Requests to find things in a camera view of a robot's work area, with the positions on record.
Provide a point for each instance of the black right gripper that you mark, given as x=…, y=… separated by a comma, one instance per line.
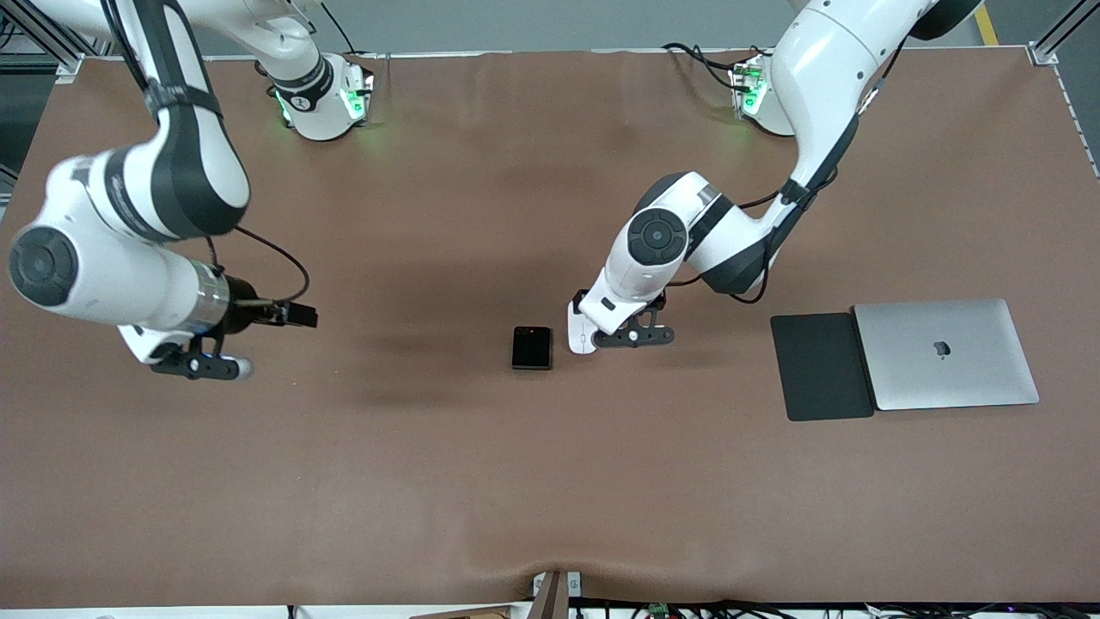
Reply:
x=243, y=313

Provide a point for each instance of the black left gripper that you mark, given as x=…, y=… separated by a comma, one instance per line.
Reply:
x=660, y=303

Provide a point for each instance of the white computer mouse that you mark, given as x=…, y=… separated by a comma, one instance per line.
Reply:
x=580, y=344

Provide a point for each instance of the black phone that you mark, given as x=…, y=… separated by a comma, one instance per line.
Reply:
x=531, y=348

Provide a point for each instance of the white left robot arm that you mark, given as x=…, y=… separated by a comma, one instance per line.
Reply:
x=825, y=69

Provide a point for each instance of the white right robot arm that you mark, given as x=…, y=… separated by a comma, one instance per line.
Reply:
x=172, y=172

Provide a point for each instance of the dark grey mouse pad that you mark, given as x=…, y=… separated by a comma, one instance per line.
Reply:
x=821, y=365

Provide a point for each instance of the brown table cover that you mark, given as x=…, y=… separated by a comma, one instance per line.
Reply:
x=550, y=516

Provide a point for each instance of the silver closed laptop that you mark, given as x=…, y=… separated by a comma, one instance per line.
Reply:
x=945, y=378

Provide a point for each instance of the yellow floor tape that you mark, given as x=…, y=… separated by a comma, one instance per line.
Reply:
x=988, y=30

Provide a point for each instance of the brown camera post with brackets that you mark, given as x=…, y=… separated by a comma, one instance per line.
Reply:
x=554, y=597

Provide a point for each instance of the aluminium frame profile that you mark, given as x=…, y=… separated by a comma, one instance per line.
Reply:
x=69, y=67
x=1044, y=56

